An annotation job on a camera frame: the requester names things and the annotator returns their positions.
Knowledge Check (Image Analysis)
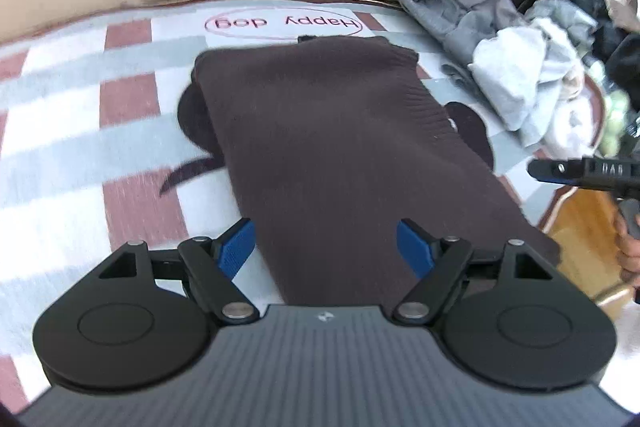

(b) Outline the person's right hand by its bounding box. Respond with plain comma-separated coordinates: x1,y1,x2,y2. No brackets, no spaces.
615,212,640,289

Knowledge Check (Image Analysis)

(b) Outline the checkered blanket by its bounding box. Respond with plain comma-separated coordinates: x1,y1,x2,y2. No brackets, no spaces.
0,0,631,415

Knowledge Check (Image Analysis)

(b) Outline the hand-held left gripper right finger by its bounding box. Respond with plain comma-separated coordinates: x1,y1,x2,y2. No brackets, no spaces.
392,218,556,324

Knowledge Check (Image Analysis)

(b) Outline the light grey garment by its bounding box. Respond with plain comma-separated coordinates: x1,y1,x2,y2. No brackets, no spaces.
469,14,596,158

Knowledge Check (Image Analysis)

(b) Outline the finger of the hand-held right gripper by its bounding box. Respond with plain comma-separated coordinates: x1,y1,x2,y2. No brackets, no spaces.
527,158,587,188

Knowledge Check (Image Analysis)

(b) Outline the dark brown knit sweater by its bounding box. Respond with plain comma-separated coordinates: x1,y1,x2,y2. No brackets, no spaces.
190,34,561,308

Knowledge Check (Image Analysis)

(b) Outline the pale green cloth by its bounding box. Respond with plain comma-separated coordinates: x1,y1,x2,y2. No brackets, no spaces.
599,87,632,158

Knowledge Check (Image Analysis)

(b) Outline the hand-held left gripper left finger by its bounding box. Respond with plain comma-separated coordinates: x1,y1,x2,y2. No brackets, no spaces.
97,218,261,323

